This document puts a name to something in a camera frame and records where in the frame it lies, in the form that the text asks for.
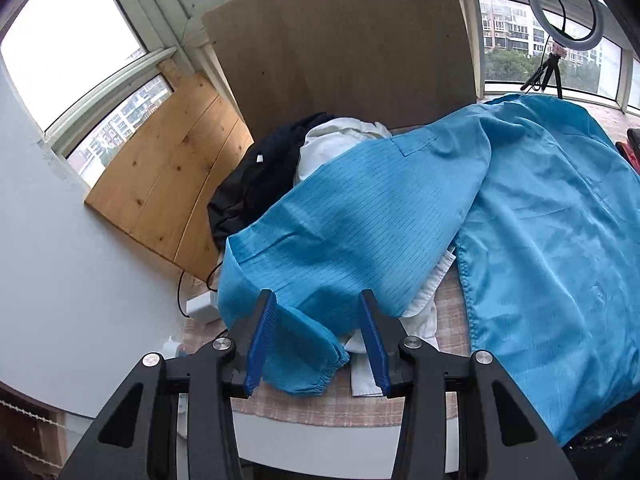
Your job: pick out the pine wood board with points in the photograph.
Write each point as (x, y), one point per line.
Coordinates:
(170, 175)

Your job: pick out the black tripod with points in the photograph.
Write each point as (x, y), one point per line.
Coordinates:
(550, 67)

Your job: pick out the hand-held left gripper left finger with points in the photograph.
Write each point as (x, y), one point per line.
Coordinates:
(262, 350)

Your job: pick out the brown board panel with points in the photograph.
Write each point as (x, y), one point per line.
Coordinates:
(340, 50)

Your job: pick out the white plastic bottle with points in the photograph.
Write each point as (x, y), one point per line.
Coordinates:
(172, 346)

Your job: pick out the black garment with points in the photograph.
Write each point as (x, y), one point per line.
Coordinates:
(250, 185)

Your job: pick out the blue striped coat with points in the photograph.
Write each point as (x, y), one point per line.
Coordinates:
(390, 220)

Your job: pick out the stack of folded clothes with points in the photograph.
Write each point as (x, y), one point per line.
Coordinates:
(631, 160)

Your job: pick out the white power adapter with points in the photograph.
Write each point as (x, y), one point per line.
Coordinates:
(202, 307)

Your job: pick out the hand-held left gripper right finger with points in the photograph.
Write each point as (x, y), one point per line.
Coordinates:
(376, 350)

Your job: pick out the white garment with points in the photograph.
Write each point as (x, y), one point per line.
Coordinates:
(330, 145)

